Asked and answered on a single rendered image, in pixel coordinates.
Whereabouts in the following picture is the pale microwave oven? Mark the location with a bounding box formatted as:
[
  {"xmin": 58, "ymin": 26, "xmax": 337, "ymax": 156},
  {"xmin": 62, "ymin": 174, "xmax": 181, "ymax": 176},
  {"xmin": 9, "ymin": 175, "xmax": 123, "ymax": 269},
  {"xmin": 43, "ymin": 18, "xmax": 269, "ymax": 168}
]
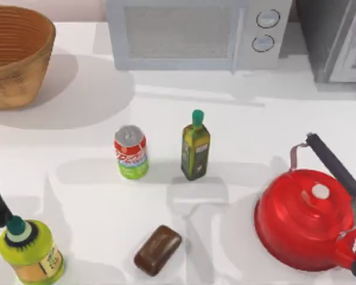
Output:
[{"xmin": 104, "ymin": 0, "xmax": 294, "ymax": 73}]

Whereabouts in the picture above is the grey cabinet with dark inside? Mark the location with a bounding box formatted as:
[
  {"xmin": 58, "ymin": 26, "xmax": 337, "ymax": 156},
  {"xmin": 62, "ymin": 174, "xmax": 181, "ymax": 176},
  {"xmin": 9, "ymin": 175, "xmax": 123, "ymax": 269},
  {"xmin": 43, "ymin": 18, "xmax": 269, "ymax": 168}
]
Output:
[{"xmin": 295, "ymin": 0, "xmax": 356, "ymax": 85}]

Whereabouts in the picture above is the microwave knob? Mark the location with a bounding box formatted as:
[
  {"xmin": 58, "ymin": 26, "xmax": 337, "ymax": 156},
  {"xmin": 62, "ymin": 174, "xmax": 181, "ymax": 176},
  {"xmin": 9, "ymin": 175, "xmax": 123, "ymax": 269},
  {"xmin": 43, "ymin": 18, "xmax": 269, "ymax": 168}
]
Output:
[
  {"xmin": 256, "ymin": 8, "xmax": 281, "ymax": 29},
  {"xmin": 252, "ymin": 33, "xmax": 275, "ymax": 53}
]

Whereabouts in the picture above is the red kettle with black handle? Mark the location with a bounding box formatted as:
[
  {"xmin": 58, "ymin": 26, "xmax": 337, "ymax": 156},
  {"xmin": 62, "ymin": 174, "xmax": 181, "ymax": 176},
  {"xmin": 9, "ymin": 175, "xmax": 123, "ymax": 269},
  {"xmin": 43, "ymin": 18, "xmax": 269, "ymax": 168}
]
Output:
[{"xmin": 253, "ymin": 132, "xmax": 356, "ymax": 279}]

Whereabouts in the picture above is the yellow-green bottle with teal cap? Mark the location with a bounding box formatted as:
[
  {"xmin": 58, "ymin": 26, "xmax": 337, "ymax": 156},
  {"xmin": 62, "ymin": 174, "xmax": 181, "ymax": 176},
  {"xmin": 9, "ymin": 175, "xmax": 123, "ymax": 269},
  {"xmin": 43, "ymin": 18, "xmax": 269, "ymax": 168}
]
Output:
[{"xmin": 0, "ymin": 215, "xmax": 65, "ymax": 284}]

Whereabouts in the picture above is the woven brown basket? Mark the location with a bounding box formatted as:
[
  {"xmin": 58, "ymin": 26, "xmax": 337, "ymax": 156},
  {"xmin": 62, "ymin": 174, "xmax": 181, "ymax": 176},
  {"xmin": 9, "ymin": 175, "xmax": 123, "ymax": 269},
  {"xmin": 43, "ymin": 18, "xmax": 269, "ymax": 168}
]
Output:
[{"xmin": 0, "ymin": 5, "xmax": 57, "ymax": 111}]

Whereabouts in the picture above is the brown bread loaf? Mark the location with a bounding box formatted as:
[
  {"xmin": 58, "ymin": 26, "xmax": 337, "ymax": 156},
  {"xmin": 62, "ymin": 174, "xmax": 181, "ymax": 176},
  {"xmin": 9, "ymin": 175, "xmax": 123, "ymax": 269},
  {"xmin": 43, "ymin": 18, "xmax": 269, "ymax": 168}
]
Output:
[{"xmin": 133, "ymin": 224, "xmax": 183, "ymax": 277}]

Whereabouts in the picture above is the dark green oil bottle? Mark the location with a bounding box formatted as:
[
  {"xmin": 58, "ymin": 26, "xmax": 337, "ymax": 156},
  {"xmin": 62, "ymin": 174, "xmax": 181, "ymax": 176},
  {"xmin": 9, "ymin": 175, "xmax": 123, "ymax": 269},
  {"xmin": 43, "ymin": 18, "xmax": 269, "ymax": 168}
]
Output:
[{"xmin": 180, "ymin": 109, "xmax": 211, "ymax": 181}]

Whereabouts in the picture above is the red white green can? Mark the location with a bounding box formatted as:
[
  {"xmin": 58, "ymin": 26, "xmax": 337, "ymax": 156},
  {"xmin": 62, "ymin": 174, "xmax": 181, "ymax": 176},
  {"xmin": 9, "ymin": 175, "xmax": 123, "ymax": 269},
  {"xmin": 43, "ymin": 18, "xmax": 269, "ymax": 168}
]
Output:
[{"xmin": 114, "ymin": 125, "xmax": 150, "ymax": 181}]

